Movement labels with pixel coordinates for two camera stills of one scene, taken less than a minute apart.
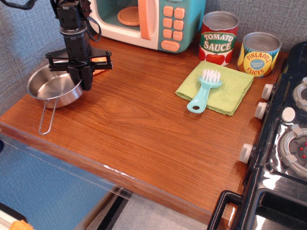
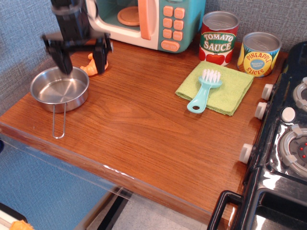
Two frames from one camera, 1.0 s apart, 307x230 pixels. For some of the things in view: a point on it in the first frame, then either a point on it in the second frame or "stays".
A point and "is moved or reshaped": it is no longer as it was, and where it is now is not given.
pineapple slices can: (258, 54) stays
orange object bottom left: (20, 224) stays
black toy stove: (275, 187) stays
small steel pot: (52, 89) is moved or reshaped
